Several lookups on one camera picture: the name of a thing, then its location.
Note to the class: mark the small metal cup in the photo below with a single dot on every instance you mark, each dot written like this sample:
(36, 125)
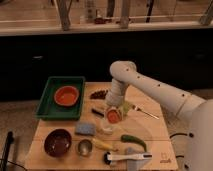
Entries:
(85, 147)

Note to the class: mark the white paper cup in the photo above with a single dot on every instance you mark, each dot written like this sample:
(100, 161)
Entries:
(106, 127)

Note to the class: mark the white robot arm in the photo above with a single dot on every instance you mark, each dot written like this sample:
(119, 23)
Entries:
(196, 110)

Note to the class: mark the white handled brush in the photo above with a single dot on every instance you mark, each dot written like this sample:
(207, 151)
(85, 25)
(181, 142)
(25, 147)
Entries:
(109, 158)

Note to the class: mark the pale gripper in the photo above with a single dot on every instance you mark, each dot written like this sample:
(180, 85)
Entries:
(118, 110)

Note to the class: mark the grey cloth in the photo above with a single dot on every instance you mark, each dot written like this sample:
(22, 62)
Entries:
(136, 165)

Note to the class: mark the blue sponge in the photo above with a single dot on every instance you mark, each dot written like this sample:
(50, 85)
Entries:
(84, 128)

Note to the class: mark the dark grape bunch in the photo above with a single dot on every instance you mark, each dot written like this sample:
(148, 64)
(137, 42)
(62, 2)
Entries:
(101, 94)

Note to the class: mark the dark brown bowl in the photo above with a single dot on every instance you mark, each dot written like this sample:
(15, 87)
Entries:
(57, 143)

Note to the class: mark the green plastic cup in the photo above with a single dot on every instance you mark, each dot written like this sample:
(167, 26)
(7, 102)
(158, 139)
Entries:
(126, 107)

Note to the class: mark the black and white eraser block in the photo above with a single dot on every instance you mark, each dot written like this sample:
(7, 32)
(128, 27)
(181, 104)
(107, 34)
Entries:
(97, 112)

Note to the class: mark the green plastic tray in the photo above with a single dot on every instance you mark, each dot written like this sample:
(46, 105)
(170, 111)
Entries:
(49, 110)

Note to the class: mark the orange bowl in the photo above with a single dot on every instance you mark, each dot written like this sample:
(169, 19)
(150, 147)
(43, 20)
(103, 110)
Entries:
(66, 96)

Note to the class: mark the green chili pepper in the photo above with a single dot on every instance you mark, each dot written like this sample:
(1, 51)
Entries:
(132, 139)

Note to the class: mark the yellow banana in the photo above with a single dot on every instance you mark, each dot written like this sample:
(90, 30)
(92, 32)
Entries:
(103, 145)

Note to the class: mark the black stand left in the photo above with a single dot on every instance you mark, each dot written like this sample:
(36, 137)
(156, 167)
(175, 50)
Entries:
(9, 140)

